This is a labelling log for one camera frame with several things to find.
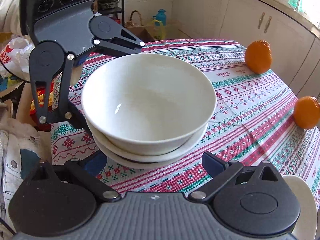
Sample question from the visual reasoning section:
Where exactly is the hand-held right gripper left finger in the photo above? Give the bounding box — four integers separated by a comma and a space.
24, 152, 122, 202

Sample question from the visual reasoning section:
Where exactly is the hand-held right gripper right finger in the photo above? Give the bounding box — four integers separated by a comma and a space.
189, 151, 284, 203

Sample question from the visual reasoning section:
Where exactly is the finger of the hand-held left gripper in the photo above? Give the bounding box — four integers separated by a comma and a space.
93, 25, 146, 57
29, 53, 90, 131

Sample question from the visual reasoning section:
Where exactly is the white bowl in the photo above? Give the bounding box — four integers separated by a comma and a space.
94, 137, 199, 170
86, 116, 208, 157
81, 53, 217, 153

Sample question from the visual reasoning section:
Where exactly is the white floral plate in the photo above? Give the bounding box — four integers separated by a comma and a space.
282, 175, 318, 240

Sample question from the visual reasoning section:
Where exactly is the brown cardboard box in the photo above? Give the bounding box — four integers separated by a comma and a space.
125, 26, 155, 43

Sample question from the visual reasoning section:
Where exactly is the black metal shelf rack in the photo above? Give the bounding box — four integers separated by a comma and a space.
92, 0, 125, 28

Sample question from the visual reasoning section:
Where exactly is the wicker basket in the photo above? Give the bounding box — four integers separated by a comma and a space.
125, 10, 143, 28

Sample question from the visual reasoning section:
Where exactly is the yellow plastic bag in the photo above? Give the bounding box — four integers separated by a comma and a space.
147, 20, 167, 40

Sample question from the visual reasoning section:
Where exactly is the dark pot with lid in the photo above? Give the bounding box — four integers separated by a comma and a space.
98, 0, 122, 10

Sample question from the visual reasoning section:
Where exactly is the patterned tablecloth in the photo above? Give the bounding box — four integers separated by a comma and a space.
51, 39, 320, 205

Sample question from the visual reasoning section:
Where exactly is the blue thermos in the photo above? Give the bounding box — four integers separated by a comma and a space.
152, 9, 167, 27

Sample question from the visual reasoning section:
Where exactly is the white plastic bag red print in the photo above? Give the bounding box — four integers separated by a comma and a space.
0, 36, 35, 80

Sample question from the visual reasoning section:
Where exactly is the orange with leaf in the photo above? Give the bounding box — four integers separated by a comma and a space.
293, 96, 320, 130

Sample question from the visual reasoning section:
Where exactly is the orange with bumpy top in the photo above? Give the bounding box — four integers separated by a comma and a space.
244, 39, 272, 74

